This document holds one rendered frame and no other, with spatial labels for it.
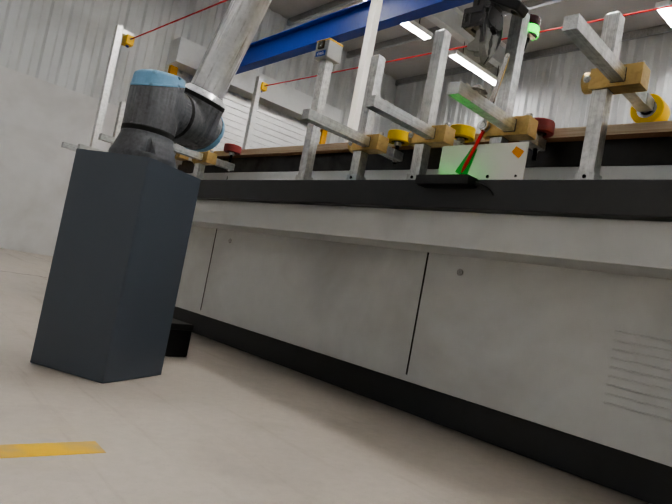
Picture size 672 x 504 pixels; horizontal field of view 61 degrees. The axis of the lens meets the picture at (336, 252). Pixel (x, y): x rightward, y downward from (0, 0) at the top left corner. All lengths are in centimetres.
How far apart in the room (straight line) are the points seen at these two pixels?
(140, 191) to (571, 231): 108
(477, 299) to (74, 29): 838
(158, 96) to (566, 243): 115
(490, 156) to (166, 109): 91
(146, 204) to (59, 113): 767
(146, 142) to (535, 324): 118
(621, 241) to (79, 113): 852
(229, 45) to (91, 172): 58
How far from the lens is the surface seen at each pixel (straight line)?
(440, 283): 183
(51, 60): 935
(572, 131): 170
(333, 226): 189
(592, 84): 150
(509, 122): 153
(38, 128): 914
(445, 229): 160
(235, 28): 191
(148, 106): 172
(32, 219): 907
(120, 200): 162
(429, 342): 183
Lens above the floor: 36
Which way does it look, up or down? 3 degrees up
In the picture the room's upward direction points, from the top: 11 degrees clockwise
